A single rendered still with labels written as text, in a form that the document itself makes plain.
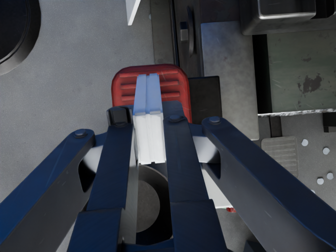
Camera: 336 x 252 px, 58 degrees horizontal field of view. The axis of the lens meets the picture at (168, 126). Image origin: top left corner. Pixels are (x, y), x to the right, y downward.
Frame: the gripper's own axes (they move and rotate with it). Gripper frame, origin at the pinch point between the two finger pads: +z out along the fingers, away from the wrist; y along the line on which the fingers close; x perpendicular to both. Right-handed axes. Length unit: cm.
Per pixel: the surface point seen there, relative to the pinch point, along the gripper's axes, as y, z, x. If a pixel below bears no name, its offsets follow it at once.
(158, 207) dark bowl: -3, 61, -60
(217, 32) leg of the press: 8.0, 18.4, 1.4
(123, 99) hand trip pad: -2.0, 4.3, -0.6
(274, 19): 12.3, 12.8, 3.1
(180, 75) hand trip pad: 2.4, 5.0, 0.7
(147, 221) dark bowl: -7, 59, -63
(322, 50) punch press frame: 19.8, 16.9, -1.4
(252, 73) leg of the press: 11.6, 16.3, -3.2
